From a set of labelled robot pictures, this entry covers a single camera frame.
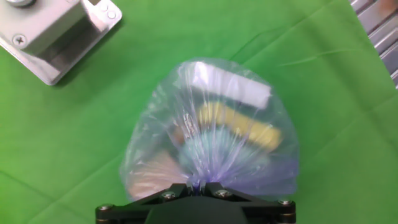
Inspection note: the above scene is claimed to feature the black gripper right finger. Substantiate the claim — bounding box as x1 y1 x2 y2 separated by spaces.
198 182 297 224

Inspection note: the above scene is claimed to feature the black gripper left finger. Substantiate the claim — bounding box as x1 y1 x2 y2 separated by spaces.
95 182 198 224

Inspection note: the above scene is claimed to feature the teal sponge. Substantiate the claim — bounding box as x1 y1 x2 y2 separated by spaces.
179 129 270 177

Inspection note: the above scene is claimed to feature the clear plastic bag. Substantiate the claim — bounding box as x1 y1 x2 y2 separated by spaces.
119 57 300 202

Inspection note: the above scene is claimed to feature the yellow sponge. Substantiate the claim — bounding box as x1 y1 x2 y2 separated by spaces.
198 101 283 152

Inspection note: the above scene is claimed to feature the white foam block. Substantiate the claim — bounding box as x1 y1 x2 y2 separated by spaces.
190 61 272 110

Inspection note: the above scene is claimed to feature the green cloth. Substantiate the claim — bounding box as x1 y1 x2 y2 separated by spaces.
0 0 398 224

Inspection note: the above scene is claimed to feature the grey red-button box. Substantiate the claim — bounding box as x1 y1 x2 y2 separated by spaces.
0 0 108 63

